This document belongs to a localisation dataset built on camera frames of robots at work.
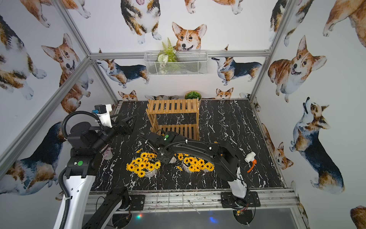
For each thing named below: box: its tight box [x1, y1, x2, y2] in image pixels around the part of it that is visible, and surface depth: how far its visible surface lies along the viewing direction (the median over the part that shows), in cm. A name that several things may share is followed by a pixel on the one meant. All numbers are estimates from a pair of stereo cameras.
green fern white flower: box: [157, 37, 178, 64], surface depth 84 cm
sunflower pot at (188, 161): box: [173, 152, 195, 173], surface depth 76 cm
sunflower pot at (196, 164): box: [183, 156, 215, 173], surface depth 74 cm
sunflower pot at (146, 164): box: [125, 152, 162, 178], surface depth 74 cm
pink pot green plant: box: [183, 90, 203, 102], surface depth 112 cm
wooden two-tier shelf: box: [145, 98, 200, 141], surface depth 85 cm
